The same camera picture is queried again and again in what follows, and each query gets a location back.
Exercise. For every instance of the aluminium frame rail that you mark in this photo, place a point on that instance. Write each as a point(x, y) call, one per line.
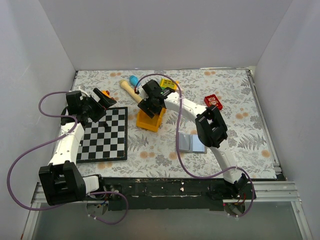
point(275, 214)

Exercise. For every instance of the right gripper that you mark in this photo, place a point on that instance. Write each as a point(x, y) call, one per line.
point(144, 105)

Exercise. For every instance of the yellow toy bin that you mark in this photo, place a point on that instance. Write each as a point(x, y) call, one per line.
point(151, 124)

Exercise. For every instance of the grey card holder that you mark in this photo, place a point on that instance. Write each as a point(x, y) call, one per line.
point(196, 146)

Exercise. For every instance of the black white chessboard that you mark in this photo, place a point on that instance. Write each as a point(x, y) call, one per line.
point(105, 144)

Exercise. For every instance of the orange toy car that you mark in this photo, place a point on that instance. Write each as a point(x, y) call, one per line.
point(107, 94)

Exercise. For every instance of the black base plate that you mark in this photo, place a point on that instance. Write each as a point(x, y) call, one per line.
point(118, 194)

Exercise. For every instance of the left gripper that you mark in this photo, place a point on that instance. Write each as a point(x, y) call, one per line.
point(104, 103)

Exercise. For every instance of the cream wooden pin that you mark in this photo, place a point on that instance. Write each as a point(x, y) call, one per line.
point(125, 85)

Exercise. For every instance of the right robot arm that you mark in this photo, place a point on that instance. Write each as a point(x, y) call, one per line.
point(210, 125)

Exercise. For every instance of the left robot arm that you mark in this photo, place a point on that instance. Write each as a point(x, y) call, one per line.
point(67, 150)

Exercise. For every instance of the colourful block house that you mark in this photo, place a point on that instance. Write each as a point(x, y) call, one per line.
point(167, 83)

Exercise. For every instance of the red owl block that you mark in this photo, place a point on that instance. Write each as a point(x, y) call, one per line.
point(212, 100)

